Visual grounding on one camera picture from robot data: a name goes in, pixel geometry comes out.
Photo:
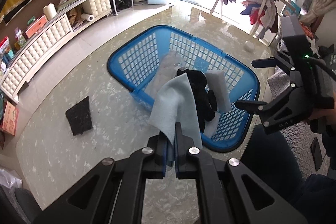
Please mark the colourful picture book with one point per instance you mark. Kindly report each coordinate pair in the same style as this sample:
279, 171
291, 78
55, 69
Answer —
291, 6

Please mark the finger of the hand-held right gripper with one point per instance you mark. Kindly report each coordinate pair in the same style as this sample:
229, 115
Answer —
252, 104
265, 61

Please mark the patterned curtain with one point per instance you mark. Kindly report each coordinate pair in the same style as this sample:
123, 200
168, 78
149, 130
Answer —
320, 3

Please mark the black garment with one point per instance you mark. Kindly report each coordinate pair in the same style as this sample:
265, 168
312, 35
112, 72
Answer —
202, 98

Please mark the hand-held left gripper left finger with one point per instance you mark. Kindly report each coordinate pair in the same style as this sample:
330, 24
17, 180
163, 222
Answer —
160, 161

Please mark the person's right hand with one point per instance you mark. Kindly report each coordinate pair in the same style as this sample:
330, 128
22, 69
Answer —
324, 113

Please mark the mixed hanging clothes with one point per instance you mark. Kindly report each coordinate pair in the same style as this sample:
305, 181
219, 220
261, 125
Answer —
260, 14

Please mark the black scouring pad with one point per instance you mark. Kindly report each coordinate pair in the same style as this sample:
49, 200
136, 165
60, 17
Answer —
78, 116

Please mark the white jug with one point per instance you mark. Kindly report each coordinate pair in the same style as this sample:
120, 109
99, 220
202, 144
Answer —
50, 12

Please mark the white tufted TV cabinet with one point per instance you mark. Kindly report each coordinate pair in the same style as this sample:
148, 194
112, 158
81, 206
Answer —
52, 37

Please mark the person's dark trouser leg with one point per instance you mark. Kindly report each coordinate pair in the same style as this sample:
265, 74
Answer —
275, 155

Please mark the white cloth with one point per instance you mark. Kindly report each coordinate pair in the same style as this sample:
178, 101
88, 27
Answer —
219, 90
165, 66

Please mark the light blue cloth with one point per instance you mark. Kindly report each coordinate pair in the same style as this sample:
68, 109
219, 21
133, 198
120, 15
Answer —
173, 103

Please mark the paper towel roll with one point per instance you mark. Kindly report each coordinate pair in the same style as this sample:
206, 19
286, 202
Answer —
86, 17

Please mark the cardboard box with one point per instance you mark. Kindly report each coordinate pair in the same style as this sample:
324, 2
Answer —
9, 116

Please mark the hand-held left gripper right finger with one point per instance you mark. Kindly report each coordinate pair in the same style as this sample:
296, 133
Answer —
181, 141

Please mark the grey embossed blanket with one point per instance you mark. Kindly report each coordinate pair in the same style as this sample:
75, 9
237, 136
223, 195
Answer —
299, 142

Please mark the black bag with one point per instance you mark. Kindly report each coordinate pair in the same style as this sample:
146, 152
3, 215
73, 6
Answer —
123, 3

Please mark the blue plastic basket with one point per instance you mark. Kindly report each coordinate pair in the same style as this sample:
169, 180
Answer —
143, 98

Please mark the pink box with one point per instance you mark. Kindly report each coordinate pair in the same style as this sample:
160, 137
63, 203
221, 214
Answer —
36, 27

